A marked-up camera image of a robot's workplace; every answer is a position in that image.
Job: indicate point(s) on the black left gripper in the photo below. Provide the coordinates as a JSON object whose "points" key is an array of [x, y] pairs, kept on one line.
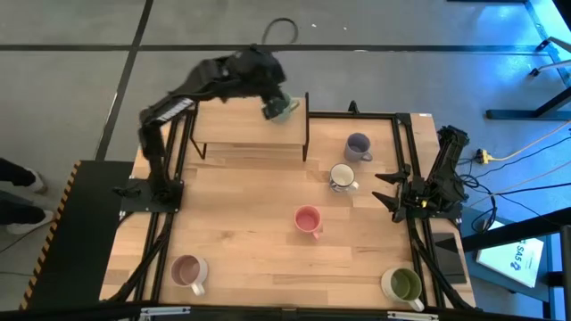
{"points": [[276, 93]]}

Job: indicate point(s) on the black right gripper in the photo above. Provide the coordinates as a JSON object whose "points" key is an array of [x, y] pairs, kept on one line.
{"points": [[421, 196]]}

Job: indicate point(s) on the teal green mug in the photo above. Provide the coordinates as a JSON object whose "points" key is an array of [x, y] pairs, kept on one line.
{"points": [[290, 109]]}

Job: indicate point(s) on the white blue floral mug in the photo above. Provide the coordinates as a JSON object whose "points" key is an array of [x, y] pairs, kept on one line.
{"points": [[342, 175]]}

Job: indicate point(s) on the lavender mug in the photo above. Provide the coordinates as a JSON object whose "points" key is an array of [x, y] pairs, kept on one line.
{"points": [[358, 145]]}

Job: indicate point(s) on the pink mug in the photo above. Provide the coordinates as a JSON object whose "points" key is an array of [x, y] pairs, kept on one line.
{"points": [[308, 219]]}

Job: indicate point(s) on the white mug olive inside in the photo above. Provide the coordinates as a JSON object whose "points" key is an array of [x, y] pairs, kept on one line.
{"points": [[403, 284]]}

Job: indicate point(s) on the white mug mauve inside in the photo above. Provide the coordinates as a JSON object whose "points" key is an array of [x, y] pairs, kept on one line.
{"points": [[187, 271]]}

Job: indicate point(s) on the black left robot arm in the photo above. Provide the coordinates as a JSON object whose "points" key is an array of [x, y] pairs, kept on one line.
{"points": [[154, 147]]}

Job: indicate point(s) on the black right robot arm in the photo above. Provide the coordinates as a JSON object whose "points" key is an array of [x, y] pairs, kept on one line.
{"points": [[448, 169]]}

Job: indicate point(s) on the wooden shelf black legs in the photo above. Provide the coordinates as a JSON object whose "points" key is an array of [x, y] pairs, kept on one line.
{"points": [[232, 125]]}

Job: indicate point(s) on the small white label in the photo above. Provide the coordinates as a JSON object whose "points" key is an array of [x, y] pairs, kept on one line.
{"points": [[424, 115]]}

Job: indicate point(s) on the black tablet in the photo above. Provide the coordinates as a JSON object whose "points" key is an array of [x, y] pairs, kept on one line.
{"points": [[448, 258]]}

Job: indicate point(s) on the yellow power plug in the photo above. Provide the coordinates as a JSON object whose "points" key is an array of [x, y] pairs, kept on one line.
{"points": [[482, 156]]}

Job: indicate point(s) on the black slanted beam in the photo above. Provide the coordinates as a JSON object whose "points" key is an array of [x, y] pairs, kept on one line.
{"points": [[513, 231]]}

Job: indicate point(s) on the white printed sign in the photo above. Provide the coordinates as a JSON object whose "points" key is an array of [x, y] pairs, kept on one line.
{"points": [[508, 260]]}

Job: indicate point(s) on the black desk foot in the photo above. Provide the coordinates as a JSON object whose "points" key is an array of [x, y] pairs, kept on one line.
{"points": [[526, 114]]}

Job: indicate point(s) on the black crossbar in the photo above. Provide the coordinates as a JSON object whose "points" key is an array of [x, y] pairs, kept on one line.
{"points": [[245, 315]]}

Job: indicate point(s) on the grey chair base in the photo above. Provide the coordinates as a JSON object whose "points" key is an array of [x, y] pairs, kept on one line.
{"points": [[551, 66]]}

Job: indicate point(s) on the black mat hazard stripe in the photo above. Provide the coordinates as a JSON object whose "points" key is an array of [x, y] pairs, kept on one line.
{"points": [[80, 232]]}

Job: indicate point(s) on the person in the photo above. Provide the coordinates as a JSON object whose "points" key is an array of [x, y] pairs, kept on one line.
{"points": [[13, 211]]}

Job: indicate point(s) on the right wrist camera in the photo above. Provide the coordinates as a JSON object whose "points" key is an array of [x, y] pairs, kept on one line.
{"points": [[398, 216]]}

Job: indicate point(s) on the black aluminium table frame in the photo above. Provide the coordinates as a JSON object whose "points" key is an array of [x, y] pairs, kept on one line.
{"points": [[400, 142]]}

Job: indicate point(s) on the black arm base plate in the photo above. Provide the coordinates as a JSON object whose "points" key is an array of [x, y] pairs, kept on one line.
{"points": [[448, 215], [134, 203]]}

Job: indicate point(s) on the silver metal bracket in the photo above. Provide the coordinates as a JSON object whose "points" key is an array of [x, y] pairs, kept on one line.
{"points": [[412, 316], [165, 310]]}

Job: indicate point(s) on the black upright post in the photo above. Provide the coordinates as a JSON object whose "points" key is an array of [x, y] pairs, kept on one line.
{"points": [[565, 267]]}

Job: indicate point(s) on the blue-lit metal rail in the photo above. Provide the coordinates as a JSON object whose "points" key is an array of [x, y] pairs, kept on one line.
{"points": [[545, 35]]}

